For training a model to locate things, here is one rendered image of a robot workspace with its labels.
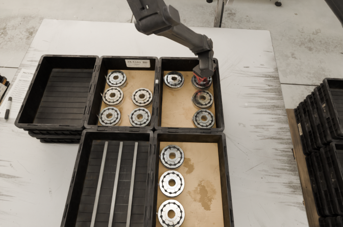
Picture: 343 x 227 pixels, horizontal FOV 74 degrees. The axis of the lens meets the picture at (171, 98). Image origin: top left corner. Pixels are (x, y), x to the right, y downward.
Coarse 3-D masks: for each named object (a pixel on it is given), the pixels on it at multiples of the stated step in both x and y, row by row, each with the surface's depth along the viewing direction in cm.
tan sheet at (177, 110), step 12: (180, 72) 123; (192, 72) 123; (168, 96) 116; (180, 96) 116; (168, 108) 112; (180, 108) 112; (192, 108) 112; (168, 120) 109; (180, 120) 109; (204, 120) 109
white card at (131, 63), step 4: (128, 60) 117; (132, 60) 117; (136, 60) 117; (140, 60) 116; (144, 60) 116; (148, 60) 116; (128, 64) 120; (132, 64) 120; (136, 64) 119; (140, 64) 119; (144, 64) 119; (148, 64) 119
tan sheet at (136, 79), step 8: (128, 72) 123; (136, 72) 123; (144, 72) 123; (152, 72) 123; (128, 80) 121; (136, 80) 121; (144, 80) 121; (152, 80) 121; (128, 88) 118; (136, 88) 118; (152, 88) 118; (128, 96) 116; (104, 104) 113; (128, 104) 113; (120, 112) 111; (128, 112) 111; (128, 120) 109
